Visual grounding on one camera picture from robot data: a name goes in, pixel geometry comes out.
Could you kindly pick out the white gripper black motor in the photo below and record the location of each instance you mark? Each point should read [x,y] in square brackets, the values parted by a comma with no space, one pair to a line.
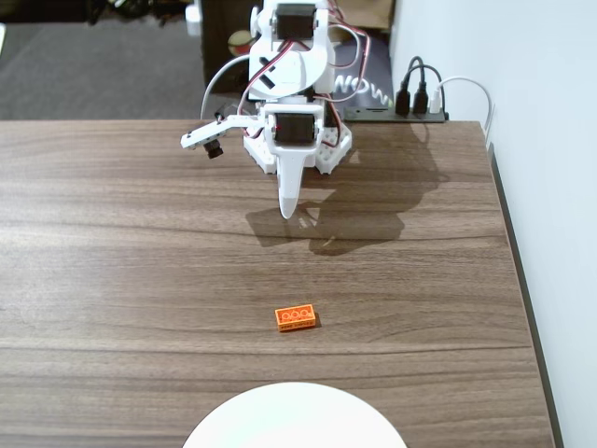
[293,128]

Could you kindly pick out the orange lego block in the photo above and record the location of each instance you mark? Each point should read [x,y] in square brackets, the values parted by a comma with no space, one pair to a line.
[295,318]

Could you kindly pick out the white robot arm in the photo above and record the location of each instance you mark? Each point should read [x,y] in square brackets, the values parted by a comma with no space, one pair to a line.
[289,70]

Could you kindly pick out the white round plate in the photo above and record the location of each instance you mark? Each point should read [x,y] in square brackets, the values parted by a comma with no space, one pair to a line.
[294,420]

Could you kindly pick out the black power strip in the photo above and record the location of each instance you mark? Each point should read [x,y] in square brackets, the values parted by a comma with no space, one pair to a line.
[373,114]

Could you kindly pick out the round yellow red sticker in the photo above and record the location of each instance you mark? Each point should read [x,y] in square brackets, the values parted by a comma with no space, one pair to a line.
[239,44]

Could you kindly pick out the black cabinet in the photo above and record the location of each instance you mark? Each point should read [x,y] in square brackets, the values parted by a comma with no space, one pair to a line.
[214,28]

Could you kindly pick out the brown cardboard box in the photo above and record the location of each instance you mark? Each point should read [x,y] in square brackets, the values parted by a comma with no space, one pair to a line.
[373,14]

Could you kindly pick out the small white box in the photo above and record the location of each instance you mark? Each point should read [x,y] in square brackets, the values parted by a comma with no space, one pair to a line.
[192,18]

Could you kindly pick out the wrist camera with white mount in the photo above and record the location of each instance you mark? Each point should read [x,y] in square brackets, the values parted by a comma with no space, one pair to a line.
[200,135]

